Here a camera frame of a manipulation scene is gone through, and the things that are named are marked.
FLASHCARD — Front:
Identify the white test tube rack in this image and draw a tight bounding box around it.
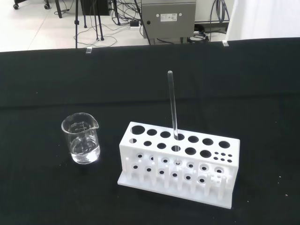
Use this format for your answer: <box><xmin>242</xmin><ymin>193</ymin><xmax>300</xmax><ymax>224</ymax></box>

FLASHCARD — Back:
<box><xmin>116</xmin><ymin>121</ymin><xmax>241</xmax><ymax>209</ymax></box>

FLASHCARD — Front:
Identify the clear glass beaker with water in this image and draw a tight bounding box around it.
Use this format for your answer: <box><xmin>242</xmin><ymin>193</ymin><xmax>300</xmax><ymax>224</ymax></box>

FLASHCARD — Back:
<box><xmin>61</xmin><ymin>112</ymin><xmax>101</xmax><ymax>165</ymax></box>

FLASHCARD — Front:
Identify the grey metal cabinet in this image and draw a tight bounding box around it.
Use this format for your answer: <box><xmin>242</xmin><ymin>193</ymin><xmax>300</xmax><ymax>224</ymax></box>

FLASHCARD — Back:
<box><xmin>141</xmin><ymin>0</ymin><xmax>196</xmax><ymax>45</ymax></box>

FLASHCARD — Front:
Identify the black tripod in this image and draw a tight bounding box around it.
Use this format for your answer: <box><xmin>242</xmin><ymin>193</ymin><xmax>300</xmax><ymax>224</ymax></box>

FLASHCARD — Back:
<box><xmin>74</xmin><ymin>0</ymin><xmax>105</xmax><ymax>49</ymax></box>

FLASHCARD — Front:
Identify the black table cloth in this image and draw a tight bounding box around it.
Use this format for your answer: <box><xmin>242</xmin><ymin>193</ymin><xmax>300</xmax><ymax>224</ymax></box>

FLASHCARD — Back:
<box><xmin>0</xmin><ymin>37</ymin><xmax>300</xmax><ymax>225</ymax></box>

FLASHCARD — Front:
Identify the black computer tower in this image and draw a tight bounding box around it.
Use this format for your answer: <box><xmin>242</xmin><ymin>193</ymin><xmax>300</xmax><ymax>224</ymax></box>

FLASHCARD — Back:
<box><xmin>81</xmin><ymin>0</ymin><xmax>113</xmax><ymax>16</ymax></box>

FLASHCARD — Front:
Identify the white backdrop sheet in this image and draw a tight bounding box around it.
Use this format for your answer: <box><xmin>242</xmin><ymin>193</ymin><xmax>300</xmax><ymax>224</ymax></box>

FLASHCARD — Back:
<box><xmin>226</xmin><ymin>0</ymin><xmax>300</xmax><ymax>41</ymax></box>

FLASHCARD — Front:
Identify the black floor cable tangle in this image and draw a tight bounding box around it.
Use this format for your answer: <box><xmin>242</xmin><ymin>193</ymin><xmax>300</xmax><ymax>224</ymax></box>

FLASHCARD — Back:
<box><xmin>54</xmin><ymin>0</ymin><xmax>150</xmax><ymax>47</ymax></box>

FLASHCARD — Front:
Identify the blue grey cable bundle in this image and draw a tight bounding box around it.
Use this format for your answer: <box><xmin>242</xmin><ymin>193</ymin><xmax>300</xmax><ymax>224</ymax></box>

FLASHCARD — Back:
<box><xmin>210</xmin><ymin>0</ymin><xmax>232</xmax><ymax>24</ymax></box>

